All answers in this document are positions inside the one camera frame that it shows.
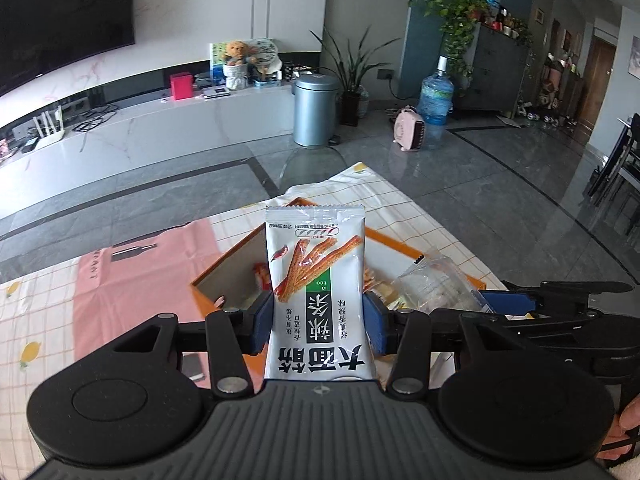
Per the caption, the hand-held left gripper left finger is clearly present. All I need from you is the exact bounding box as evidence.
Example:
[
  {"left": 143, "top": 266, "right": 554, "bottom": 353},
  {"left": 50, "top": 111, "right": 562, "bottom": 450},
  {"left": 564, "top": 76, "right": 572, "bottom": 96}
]
[{"left": 106, "top": 290, "right": 276, "bottom": 400}]

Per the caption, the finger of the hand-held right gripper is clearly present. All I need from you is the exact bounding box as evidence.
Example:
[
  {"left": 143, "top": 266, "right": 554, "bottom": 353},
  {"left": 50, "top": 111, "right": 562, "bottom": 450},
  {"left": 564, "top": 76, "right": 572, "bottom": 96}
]
[
  {"left": 501, "top": 280, "right": 634, "bottom": 297},
  {"left": 477, "top": 288, "right": 600, "bottom": 319}
]

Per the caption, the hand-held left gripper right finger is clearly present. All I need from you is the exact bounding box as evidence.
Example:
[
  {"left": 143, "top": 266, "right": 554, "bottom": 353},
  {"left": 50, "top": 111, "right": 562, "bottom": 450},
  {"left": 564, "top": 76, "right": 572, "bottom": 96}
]
[{"left": 362, "top": 291, "right": 513, "bottom": 397}]

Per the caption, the orange cardboard box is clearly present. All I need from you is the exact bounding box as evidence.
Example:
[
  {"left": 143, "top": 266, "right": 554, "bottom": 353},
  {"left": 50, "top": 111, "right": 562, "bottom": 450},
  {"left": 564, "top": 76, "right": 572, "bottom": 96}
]
[{"left": 189, "top": 195, "right": 487, "bottom": 343}]

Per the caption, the clear plastic snack packet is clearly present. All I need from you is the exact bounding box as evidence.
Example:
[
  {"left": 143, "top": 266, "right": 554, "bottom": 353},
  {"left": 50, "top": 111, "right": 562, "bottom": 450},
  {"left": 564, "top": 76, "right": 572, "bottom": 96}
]
[{"left": 397, "top": 254, "right": 484, "bottom": 314}]

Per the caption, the white spicy strip packet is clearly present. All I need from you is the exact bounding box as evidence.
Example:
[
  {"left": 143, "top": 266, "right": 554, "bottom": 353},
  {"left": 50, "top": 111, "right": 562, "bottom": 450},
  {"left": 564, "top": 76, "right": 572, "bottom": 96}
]
[{"left": 264, "top": 202, "right": 379, "bottom": 382}]

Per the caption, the person's right hand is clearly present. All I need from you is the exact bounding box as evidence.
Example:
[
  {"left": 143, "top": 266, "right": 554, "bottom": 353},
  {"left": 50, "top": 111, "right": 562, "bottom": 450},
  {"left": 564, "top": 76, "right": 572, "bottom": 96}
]
[{"left": 612, "top": 394, "right": 640, "bottom": 461}]

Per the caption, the yellow white snack packet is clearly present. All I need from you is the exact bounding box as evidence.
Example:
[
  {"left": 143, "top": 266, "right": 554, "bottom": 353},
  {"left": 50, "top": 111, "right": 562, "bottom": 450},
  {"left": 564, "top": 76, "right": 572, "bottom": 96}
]
[{"left": 365, "top": 279, "right": 407, "bottom": 312}]

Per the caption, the dark phone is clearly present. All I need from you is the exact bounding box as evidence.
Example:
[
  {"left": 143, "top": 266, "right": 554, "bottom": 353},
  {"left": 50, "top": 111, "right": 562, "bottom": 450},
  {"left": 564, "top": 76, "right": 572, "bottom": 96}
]
[{"left": 182, "top": 352, "right": 207, "bottom": 384}]

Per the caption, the black dining chair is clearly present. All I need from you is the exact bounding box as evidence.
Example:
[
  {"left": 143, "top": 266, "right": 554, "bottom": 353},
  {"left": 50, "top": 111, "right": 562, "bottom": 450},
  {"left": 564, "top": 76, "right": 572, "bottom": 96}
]
[{"left": 584, "top": 112, "right": 640, "bottom": 237}]

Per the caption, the clear glass chair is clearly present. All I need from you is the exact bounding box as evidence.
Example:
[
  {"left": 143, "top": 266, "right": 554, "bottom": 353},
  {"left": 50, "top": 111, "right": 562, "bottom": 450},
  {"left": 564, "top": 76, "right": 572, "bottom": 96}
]
[{"left": 276, "top": 144, "right": 347, "bottom": 197}]

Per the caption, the pink space heater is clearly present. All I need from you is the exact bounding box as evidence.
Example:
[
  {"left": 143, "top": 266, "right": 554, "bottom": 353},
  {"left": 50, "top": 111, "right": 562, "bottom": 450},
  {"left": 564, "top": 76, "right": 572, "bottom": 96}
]
[{"left": 393, "top": 105, "right": 429, "bottom": 154}]

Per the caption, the brown wooden door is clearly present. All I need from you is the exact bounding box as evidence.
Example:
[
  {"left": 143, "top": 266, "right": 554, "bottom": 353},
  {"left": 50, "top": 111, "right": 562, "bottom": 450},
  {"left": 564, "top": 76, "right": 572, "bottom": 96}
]
[{"left": 581, "top": 35, "right": 617, "bottom": 122}]

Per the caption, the blue water jug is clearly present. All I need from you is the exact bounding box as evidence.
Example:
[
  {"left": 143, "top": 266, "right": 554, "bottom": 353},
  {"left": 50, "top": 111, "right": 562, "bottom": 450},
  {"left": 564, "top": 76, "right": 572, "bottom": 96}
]
[{"left": 417, "top": 55, "right": 456, "bottom": 127}]

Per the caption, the white marble television cabinet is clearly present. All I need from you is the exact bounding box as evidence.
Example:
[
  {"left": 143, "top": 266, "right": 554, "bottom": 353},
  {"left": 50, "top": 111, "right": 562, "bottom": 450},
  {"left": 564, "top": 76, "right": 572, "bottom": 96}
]
[{"left": 0, "top": 52, "right": 323, "bottom": 221}]

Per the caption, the silver pedal trash can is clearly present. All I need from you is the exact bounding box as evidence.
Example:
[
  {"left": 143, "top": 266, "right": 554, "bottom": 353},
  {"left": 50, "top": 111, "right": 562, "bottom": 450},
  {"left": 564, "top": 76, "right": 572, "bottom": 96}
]
[{"left": 292, "top": 73, "right": 342, "bottom": 147}]

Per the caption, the dark grey sideboard cabinet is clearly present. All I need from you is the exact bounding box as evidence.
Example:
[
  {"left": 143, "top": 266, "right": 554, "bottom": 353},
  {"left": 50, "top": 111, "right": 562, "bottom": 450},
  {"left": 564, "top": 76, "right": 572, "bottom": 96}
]
[{"left": 454, "top": 21, "right": 532, "bottom": 114}]

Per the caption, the white flower basket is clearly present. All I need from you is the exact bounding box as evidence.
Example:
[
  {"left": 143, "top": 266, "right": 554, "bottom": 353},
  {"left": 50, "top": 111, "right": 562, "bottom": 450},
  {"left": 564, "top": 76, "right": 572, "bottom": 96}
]
[{"left": 222, "top": 62, "right": 249, "bottom": 91}]

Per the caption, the long leaf potted plant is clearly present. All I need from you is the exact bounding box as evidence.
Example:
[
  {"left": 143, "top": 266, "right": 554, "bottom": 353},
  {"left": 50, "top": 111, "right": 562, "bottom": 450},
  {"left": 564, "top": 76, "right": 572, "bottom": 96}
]
[{"left": 309, "top": 24, "right": 382, "bottom": 127}]

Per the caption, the red square box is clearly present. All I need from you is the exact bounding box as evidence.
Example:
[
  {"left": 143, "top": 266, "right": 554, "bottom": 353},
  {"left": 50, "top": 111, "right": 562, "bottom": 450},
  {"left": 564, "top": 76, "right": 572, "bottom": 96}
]
[{"left": 169, "top": 73, "right": 194, "bottom": 100}]

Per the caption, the colourful picture board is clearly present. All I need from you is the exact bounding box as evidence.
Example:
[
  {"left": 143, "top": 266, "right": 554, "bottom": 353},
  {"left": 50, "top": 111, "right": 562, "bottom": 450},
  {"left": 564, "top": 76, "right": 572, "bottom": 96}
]
[{"left": 209, "top": 42, "right": 231, "bottom": 88}]

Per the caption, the round paper fan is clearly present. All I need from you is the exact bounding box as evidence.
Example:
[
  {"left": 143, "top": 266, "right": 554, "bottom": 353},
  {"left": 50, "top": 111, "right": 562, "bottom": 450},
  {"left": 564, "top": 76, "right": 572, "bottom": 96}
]
[{"left": 247, "top": 37, "right": 279, "bottom": 74}]

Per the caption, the brown teddy bear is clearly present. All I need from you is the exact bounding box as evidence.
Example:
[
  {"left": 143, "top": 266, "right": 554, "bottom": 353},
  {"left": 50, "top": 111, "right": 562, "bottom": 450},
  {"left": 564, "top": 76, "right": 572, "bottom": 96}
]
[{"left": 222, "top": 42, "right": 249, "bottom": 66}]

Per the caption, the hanging ivy plant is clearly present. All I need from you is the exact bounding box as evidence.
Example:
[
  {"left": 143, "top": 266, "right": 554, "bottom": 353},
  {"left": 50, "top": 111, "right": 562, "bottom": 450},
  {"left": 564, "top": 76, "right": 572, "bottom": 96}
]
[{"left": 374, "top": 0, "right": 497, "bottom": 82}]

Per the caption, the white wifi router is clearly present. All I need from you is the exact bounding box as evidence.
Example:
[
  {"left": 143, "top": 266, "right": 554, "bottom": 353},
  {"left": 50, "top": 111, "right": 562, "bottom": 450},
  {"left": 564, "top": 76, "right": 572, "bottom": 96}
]
[{"left": 31, "top": 104, "right": 69, "bottom": 140}]

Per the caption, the black flat television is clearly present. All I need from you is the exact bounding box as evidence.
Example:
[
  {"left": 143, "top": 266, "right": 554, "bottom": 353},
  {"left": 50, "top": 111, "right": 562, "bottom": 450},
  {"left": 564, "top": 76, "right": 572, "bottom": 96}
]
[{"left": 0, "top": 0, "right": 137, "bottom": 99}]

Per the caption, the black cable bundle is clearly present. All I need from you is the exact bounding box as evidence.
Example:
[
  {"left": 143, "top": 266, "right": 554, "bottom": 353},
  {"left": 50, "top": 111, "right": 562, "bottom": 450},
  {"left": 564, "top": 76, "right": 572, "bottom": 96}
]
[{"left": 74, "top": 104, "right": 117, "bottom": 134}]

